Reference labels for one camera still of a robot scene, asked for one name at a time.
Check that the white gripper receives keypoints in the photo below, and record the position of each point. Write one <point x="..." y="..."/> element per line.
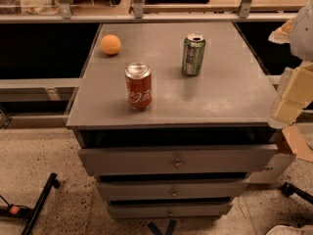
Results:
<point x="303" y="33"/>

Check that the red coke can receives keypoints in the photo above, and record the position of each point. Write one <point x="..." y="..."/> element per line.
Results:
<point x="139" y="85"/>

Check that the top grey drawer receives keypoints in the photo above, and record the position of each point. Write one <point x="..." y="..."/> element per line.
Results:
<point x="175" y="159"/>

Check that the black stand leg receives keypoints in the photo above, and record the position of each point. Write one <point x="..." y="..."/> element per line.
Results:
<point x="27" y="215"/>
<point x="289" y="189"/>

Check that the middle grey drawer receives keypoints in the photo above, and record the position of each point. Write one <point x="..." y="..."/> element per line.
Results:
<point x="171" y="189"/>

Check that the grey drawer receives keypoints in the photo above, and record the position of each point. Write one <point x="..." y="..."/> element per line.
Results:
<point x="175" y="159"/>
<point x="171" y="189"/>
<point x="168" y="210"/>

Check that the bottom grey drawer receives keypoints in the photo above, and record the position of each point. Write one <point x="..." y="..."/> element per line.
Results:
<point x="168" y="210"/>

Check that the green soda can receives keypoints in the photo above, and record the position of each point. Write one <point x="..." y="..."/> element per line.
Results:
<point x="194" y="46"/>

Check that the brown cardboard piece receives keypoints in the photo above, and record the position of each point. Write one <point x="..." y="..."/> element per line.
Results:
<point x="297" y="143"/>

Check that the black stand leg right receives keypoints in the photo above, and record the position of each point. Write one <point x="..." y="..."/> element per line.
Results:
<point x="289" y="189"/>

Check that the white shoe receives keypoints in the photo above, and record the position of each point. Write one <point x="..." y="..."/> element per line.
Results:
<point x="289" y="230"/>

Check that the metal railing frame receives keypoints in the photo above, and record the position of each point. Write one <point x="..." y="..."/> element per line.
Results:
<point x="94" y="11"/>

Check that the grey drawer cabinet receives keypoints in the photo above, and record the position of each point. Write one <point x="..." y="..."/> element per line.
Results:
<point x="228" y="103"/>

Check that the black stand leg left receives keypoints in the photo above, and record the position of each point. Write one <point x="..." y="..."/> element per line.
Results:
<point x="27" y="215"/>

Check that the orange fruit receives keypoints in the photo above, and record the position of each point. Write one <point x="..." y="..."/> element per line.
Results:
<point x="110" y="44"/>

